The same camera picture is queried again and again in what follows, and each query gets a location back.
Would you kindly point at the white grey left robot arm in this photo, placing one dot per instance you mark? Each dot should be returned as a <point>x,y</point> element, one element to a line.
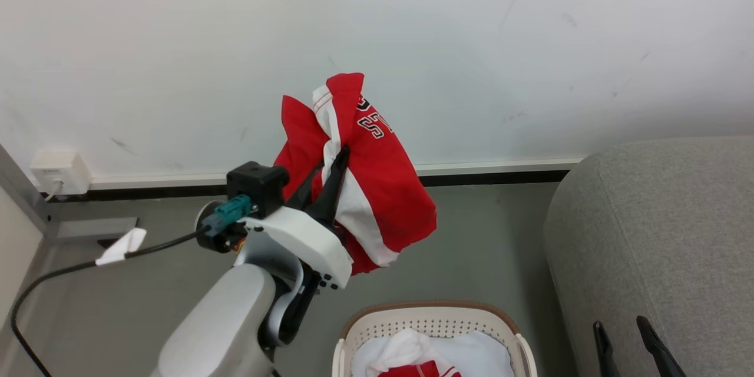
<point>224,324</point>

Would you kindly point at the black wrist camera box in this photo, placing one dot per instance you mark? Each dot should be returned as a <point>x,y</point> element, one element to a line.
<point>259,185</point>

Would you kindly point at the white baseboard strip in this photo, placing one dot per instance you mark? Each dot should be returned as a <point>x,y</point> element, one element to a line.
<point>294,173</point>

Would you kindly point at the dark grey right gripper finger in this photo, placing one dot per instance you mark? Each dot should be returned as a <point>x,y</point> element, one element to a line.
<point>604,350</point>
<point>660,347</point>

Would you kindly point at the grey fabric sofa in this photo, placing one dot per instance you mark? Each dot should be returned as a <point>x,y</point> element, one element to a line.
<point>665,235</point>

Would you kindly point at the cream laundry basket brown rim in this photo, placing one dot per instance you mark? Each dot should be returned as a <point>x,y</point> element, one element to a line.
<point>430,321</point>

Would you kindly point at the white wall socket box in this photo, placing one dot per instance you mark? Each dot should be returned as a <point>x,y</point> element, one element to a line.
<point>60,172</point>

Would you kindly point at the red and white jersey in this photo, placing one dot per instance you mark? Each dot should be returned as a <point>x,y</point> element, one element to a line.
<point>383,188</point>

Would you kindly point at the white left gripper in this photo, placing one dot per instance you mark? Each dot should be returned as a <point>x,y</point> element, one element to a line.
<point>306,244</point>

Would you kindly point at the red garment white stripes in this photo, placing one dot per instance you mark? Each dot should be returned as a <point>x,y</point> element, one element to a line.
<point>419,371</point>

